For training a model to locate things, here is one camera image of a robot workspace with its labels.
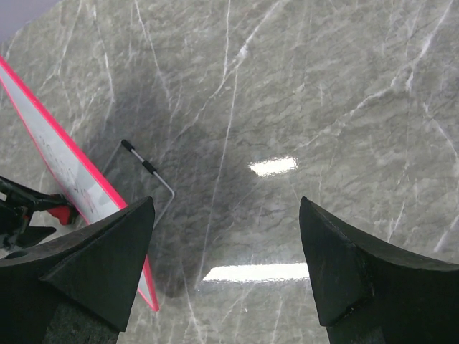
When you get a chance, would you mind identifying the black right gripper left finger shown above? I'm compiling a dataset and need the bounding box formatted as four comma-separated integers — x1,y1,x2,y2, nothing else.
1,196,155,343

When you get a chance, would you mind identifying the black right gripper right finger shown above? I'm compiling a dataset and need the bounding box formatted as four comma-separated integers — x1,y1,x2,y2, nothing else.
299,197,458,343

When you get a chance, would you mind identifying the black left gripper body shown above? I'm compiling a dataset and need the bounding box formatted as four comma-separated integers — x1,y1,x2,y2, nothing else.
1,177,62,251

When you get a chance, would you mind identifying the red whiteboard eraser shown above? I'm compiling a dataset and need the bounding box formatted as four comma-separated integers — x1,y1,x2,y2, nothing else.
47,193,80,226

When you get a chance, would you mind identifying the white board with pink frame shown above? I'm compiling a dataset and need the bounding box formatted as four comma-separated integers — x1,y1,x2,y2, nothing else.
1,60,158,311

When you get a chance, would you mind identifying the metal wire board stand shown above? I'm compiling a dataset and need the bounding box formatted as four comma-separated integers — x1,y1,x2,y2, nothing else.
102,139,176,229

